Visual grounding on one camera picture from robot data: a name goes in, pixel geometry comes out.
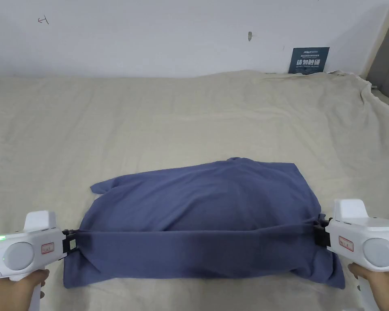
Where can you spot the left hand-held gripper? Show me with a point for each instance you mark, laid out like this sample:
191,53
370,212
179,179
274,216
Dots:
22,249

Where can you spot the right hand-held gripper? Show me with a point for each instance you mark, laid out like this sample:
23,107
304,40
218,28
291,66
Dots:
369,246

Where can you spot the dark blue shirt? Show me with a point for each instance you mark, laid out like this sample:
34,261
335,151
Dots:
197,220

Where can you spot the person's left hand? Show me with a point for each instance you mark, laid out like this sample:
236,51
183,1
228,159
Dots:
16,288

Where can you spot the person's right hand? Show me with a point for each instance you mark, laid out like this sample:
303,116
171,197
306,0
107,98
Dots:
384,285

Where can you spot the bed with beige sheet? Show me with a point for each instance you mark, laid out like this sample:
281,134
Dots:
123,123

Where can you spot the dark blue sign card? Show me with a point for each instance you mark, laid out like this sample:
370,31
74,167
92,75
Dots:
309,60

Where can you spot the grey padded headboard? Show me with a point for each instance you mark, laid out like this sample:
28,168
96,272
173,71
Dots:
387,61

